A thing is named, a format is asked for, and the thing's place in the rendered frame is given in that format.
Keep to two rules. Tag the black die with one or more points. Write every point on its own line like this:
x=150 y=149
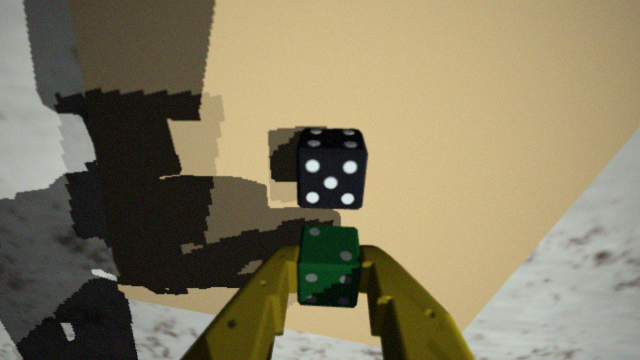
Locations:
x=331 y=168

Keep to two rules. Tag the green die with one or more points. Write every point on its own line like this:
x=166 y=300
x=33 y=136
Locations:
x=329 y=266

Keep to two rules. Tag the tan square mat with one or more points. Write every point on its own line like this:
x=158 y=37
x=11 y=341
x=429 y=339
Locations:
x=484 y=121

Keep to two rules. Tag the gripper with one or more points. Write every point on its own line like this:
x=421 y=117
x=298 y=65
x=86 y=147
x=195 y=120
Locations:
x=410 y=322

